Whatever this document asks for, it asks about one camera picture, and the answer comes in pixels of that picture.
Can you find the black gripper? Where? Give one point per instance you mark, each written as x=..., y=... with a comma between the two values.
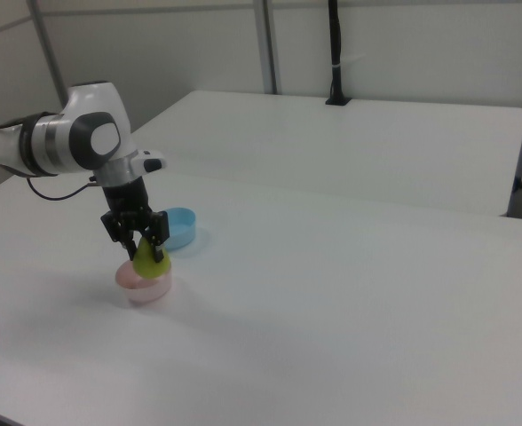
x=125, y=199

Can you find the green pear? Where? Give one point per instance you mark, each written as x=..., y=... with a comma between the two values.
x=147, y=264

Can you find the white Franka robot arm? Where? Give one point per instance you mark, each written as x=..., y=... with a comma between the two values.
x=83, y=142

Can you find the blue plastic bowl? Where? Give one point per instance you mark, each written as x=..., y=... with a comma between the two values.
x=182, y=231

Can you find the pink plastic bowl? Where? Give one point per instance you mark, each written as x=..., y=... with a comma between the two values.
x=145, y=288

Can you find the white table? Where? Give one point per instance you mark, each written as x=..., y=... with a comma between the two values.
x=332, y=146

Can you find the black pole with clamp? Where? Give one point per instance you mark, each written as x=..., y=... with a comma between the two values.
x=337, y=49

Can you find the thin grey partition post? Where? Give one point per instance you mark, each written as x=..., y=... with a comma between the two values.
x=48, y=49

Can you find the wide grey partition post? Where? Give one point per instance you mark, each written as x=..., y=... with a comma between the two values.
x=270, y=44

